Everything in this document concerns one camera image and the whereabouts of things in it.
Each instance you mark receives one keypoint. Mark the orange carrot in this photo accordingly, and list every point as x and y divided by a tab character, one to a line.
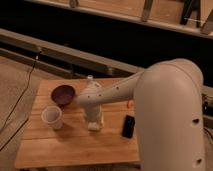
129	104

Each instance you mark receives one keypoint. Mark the purple bowl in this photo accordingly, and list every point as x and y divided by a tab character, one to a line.
63	95

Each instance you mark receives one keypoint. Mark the white plastic cup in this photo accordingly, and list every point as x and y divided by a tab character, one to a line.
52	116

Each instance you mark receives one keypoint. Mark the white sponge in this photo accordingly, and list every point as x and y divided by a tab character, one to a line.
94	126

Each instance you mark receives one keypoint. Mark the black rectangular device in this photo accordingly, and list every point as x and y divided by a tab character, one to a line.
128	126

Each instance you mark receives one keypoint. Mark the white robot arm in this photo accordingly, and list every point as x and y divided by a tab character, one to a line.
167	98

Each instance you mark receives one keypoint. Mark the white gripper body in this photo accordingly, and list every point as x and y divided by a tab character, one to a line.
93	113

